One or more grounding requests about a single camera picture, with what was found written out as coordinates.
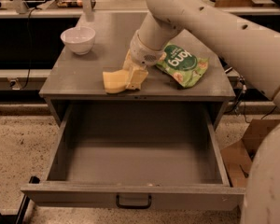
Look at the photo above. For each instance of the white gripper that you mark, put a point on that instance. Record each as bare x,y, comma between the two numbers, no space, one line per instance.
144,54

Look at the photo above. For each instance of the yellow sponge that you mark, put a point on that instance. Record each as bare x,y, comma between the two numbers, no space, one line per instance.
115,82

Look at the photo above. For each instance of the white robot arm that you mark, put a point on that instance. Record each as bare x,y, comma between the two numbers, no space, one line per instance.
254,52

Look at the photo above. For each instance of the open grey top drawer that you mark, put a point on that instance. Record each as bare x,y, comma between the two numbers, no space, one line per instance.
167,150

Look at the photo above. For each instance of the green snack bag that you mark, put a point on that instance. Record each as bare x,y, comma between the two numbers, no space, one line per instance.
185,68

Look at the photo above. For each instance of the grey metal cabinet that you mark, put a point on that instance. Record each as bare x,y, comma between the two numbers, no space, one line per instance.
75,77

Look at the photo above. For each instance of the white ceramic bowl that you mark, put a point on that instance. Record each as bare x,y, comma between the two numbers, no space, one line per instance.
79,40

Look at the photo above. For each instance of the brown cardboard box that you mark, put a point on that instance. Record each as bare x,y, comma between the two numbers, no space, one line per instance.
238,157

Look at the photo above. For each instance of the black floor stand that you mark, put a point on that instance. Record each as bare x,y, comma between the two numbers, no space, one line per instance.
18,218

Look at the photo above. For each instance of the black drawer handle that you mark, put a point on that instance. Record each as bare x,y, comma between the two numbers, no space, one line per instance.
133,202

